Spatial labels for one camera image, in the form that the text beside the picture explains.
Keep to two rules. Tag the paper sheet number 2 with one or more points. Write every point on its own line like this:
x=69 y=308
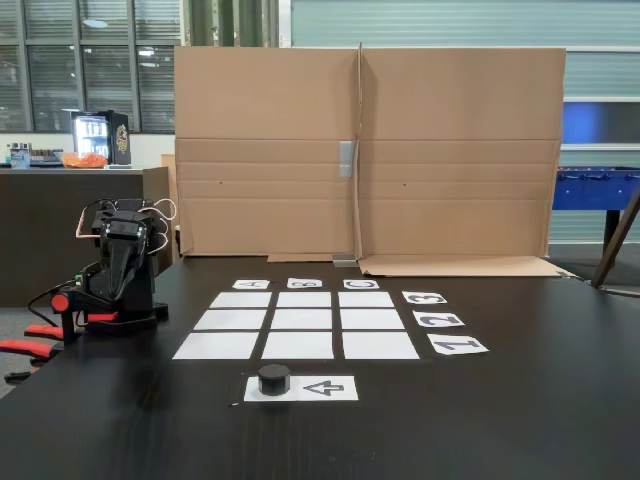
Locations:
x=439 y=320

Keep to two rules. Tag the blue foosball table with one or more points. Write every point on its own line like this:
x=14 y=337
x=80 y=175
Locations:
x=590 y=192

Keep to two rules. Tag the thin brown cardboard sheet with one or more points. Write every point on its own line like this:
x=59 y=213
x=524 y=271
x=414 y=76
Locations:
x=169 y=162

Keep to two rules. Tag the paper sheet letter C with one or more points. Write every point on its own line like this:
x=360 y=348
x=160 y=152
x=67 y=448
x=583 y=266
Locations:
x=361 y=284

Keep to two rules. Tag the grey tape strip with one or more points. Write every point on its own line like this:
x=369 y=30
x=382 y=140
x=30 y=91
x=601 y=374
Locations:
x=344 y=260
x=346 y=158

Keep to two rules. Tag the black round token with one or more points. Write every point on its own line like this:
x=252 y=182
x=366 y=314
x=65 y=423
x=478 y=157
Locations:
x=274 y=380

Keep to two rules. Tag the brown cardboard screen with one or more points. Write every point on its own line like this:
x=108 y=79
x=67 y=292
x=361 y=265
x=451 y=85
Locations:
x=460 y=100
x=265 y=100

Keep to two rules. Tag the blue and white box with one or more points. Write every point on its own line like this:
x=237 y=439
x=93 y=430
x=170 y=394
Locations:
x=20 y=159

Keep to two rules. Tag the black mini fridge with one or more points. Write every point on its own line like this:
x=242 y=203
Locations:
x=120 y=140

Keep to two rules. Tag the paper sheet letter A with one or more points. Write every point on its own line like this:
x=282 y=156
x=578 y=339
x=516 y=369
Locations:
x=251 y=284

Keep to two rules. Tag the dark wooden leg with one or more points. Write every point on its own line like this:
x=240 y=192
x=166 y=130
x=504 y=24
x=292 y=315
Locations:
x=617 y=240

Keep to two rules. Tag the red and black clamp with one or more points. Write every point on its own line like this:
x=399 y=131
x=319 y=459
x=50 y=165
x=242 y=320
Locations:
x=61 y=302

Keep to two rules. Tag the paper sheet number 3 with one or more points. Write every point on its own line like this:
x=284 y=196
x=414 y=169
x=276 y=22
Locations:
x=425 y=298

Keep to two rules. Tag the orange snack bag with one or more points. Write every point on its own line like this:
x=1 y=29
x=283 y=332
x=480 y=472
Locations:
x=85 y=160

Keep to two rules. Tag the paper sheet number 1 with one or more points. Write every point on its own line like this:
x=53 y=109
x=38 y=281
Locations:
x=457 y=345

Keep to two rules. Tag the white arrow paper sheet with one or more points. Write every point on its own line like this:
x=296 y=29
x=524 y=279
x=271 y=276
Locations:
x=320 y=395

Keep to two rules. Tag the white paper grid square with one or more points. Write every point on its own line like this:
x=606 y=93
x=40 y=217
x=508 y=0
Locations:
x=366 y=300
x=230 y=320
x=302 y=319
x=380 y=346
x=297 y=346
x=304 y=300
x=215 y=346
x=372 y=319
x=240 y=300

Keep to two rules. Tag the dark brown counter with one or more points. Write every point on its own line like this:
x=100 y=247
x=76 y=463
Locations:
x=50 y=225

